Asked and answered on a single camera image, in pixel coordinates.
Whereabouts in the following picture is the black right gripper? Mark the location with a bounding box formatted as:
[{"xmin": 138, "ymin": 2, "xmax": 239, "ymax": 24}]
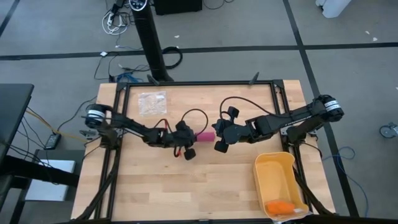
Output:
[{"xmin": 212, "ymin": 106, "xmax": 249, "ymax": 154}]

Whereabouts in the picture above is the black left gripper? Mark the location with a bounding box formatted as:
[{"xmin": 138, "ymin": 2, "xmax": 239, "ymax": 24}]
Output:
[{"xmin": 167, "ymin": 120, "xmax": 197, "ymax": 161}]

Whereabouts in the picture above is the pink bandage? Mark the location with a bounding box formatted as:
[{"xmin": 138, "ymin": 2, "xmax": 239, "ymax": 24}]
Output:
[{"xmin": 195, "ymin": 131, "xmax": 216, "ymax": 143}]

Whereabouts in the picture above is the clear plastic bag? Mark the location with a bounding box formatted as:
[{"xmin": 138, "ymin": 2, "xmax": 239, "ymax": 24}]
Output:
[{"xmin": 138, "ymin": 90, "xmax": 168, "ymax": 118}]

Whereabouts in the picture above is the orange bandage roll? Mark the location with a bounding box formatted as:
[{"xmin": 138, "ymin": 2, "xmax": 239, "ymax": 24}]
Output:
[{"xmin": 264, "ymin": 200, "xmax": 296, "ymax": 217}]

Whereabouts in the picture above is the yellow plastic bin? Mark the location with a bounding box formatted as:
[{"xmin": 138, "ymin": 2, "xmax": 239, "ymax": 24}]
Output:
[{"xmin": 252, "ymin": 151, "xmax": 313, "ymax": 222}]

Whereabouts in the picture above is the black tower fan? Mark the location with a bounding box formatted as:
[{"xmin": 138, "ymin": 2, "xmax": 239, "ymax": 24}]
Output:
[{"xmin": 129, "ymin": 0, "xmax": 175, "ymax": 83}]

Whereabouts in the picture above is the grey white cabinet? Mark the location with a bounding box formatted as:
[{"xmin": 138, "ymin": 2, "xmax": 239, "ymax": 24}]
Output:
[{"xmin": 24, "ymin": 149, "xmax": 86, "ymax": 202}]

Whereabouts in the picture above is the black power adapter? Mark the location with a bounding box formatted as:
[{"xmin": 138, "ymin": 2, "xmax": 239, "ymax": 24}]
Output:
[{"xmin": 45, "ymin": 133, "xmax": 62, "ymax": 150}]

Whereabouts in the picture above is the black box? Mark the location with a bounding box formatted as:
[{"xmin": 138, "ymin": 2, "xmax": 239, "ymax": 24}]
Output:
[{"xmin": 154, "ymin": 0, "xmax": 203, "ymax": 16}]

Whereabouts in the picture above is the white plastic object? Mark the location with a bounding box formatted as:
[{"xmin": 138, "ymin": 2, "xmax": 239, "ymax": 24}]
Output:
[{"xmin": 315, "ymin": 0, "xmax": 354, "ymax": 19}]

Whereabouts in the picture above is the grey caster wheel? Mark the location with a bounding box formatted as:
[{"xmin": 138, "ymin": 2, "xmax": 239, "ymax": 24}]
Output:
[{"xmin": 379, "ymin": 122, "xmax": 398, "ymax": 139}]

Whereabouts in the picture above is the black desk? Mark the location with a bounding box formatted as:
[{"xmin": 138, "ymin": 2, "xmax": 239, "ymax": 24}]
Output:
[{"xmin": 0, "ymin": 83, "xmax": 80, "ymax": 224}]

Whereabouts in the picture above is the left arm cable loop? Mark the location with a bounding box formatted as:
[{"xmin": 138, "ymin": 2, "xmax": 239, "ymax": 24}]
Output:
[{"xmin": 180, "ymin": 108, "xmax": 209, "ymax": 136}]

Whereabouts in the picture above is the arm cable loop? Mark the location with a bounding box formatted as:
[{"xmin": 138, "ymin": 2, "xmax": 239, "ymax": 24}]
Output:
[
  {"xmin": 180, "ymin": 108, "xmax": 209, "ymax": 136},
  {"xmin": 219, "ymin": 96, "xmax": 275, "ymax": 122}
]

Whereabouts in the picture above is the right arm cable loop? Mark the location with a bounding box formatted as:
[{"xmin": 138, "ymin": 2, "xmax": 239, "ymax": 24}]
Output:
[{"xmin": 219, "ymin": 96, "xmax": 275, "ymax": 122}]

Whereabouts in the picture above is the black aluminium table frame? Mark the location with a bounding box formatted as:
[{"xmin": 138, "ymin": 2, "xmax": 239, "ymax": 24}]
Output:
[{"xmin": 74, "ymin": 79, "xmax": 336, "ymax": 224}]

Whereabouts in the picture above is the blue cable bundle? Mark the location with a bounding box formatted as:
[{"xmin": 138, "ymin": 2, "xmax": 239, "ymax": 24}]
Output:
[{"xmin": 116, "ymin": 73, "xmax": 142, "ymax": 83}]

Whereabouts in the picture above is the black coiled cable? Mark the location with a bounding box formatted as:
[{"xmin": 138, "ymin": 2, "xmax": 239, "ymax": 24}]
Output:
[{"xmin": 162, "ymin": 45, "xmax": 183, "ymax": 70}]

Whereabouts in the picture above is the thin blue floor cable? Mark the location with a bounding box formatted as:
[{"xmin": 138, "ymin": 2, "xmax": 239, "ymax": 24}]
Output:
[{"xmin": 322, "ymin": 146, "xmax": 370, "ymax": 217}]

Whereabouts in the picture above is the white cable tangle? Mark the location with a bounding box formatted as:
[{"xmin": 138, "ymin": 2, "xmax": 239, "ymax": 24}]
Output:
[{"xmin": 101, "ymin": 11, "xmax": 130, "ymax": 35}]

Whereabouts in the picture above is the yellow cable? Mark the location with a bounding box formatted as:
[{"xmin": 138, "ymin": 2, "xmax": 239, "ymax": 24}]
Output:
[{"xmin": 25, "ymin": 109, "xmax": 88, "ymax": 142}]

